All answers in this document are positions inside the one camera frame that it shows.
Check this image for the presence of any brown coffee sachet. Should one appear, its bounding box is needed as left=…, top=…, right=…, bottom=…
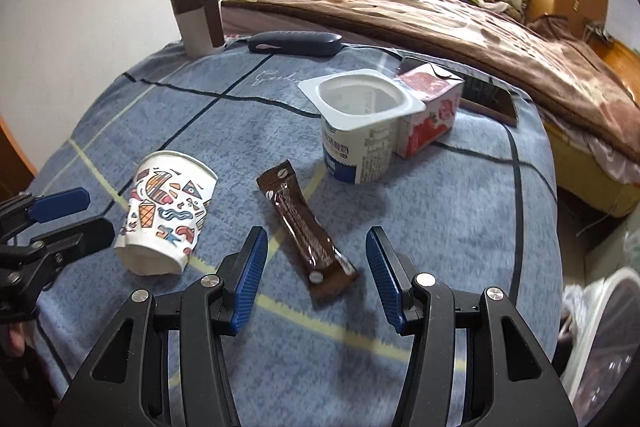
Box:
left=256, top=160, right=360, bottom=307

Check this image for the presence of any wooden furniture edge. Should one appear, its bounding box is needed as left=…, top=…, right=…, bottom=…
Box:
left=0, top=114, right=38, bottom=198

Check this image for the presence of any strawberry milk carton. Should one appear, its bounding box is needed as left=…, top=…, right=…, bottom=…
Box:
left=395, top=62, right=466, bottom=159

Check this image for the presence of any patterned paper cup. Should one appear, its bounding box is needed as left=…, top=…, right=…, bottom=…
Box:
left=114, top=150, right=219, bottom=276

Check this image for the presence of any brown and white box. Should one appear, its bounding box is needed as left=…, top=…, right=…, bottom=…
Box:
left=169, top=0, right=227, bottom=58

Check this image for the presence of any bed with brown blanket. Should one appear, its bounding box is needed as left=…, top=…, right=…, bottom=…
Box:
left=220, top=0, right=640, bottom=158

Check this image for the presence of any white yogurt tub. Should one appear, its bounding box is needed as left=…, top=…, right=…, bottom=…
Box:
left=298, top=69, right=427, bottom=185

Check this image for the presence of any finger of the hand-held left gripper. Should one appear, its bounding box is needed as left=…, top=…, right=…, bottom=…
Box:
left=27, top=187, right=92, bottom=225
left=29, top=218, right=117, bottom=269

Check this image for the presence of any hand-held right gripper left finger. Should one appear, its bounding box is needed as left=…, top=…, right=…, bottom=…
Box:
left=52, top=226, right=271, bottom=427

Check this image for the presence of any blue checked blanket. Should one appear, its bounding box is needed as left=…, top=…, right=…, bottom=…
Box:
left=10, top=42, right=566, bottom=427

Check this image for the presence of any black smartphone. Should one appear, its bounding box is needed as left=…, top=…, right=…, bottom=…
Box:
left=397, top=55, right=521, bottom=126

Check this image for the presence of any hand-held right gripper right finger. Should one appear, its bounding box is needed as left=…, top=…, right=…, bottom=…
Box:
left=365, top=226, right=576, bottom=427

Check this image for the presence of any dark blue glasses case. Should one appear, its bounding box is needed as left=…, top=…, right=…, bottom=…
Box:
left=247, top=31, right=343, bottom=56

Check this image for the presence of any white trash bin with liner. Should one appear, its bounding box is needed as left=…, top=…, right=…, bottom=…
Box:
left=560, top=267, right=640, bottom=408

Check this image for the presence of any bed mattress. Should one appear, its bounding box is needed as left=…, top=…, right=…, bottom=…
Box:
left=542, top=117, right=640, bottom=218

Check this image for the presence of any wooden headboard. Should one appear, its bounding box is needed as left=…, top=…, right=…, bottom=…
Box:
left=595, top=38, right=640, bottom=80

